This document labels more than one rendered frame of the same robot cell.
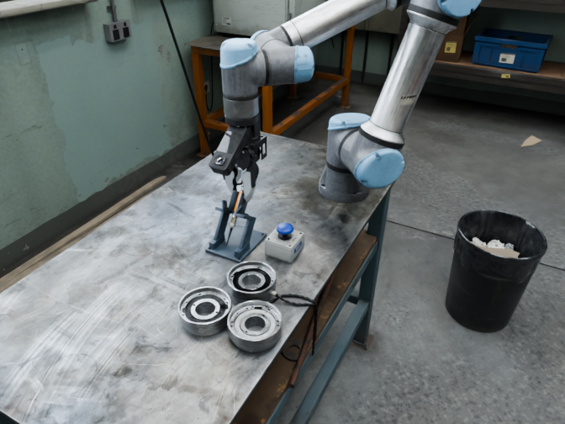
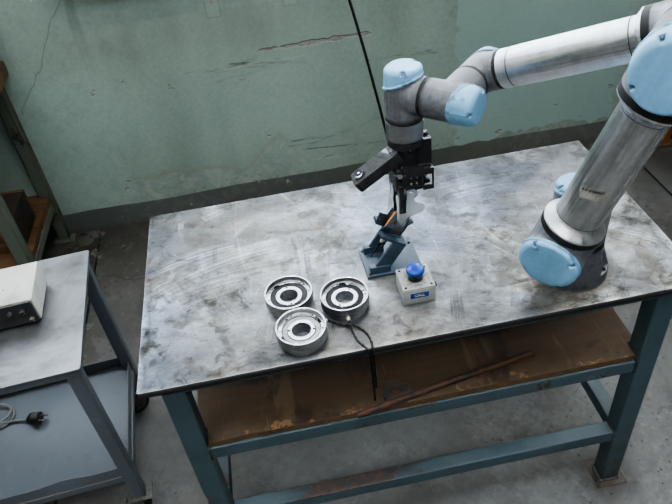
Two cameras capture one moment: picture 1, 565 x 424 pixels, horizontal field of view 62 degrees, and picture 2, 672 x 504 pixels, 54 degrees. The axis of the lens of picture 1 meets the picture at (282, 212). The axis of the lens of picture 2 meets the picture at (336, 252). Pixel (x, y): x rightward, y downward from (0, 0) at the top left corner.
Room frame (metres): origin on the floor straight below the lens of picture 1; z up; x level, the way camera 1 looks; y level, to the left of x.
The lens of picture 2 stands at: (0.20, -0.78, 1.81)
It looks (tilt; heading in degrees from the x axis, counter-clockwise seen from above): 40 degrees down; 57
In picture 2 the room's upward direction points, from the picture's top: 7 degrees counter-clockwise
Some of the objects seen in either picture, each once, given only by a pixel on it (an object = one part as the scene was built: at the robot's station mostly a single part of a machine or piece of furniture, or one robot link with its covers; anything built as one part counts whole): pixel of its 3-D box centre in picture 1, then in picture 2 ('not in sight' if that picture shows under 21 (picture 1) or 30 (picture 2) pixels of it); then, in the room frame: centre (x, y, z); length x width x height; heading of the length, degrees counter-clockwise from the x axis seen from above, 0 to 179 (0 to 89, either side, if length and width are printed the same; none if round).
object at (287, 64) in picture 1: (282, 63); (455, 98); (1.01, 0.00, 1.22); 0.11 x 0.11 x 0.08; 19
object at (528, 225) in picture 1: (488, 272); not in sight; (1.51, -0.87, 0.21); 0.34 x 0.34 x 0.43
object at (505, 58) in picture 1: (510, 50); not in sight; (3.86, -1.82, 0.56); 0.52 x 0.38 x 0.22; 59
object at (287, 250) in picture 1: (286, 241); (417, 283); (0.90, -0.01, 0.82); 0.08 x 0.07 x 0.05; 152
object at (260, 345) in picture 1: (255, 326); (301, 332); (0.63, 0.05, 0.82); 0.10 x 0.10 x 0.04
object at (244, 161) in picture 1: (244, 139); (408, 161); (0.97, 0.09, 1.06); 0.09 x 0.08 x 0.12; 153
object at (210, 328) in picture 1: (205, 311); (289, 298); (0.67, 0.15, 0.82); 0.10 x 0.10 x 0.04
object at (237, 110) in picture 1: (240, 105); (403, 127); (0.97, 0.09, 1.14); 0.08 x 0.08 x 0.05
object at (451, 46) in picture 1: (443, 32); not in sight; (4.09, -1.33, 0.64); 0.49 x 0.40 x 0.37; 67
